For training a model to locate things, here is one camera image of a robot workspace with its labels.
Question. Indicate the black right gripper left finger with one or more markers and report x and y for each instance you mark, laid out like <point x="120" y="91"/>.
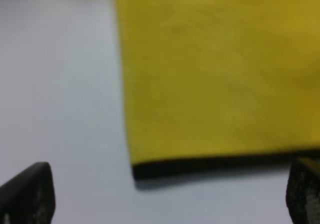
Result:
<point x="29" y="197"/>

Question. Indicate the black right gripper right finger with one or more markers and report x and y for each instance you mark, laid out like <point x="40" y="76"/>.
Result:
<point x="303" y="191"/>

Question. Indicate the yellow microfiber towel black trim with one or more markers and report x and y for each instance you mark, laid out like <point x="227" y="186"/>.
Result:
<point x="219" y="84"/>

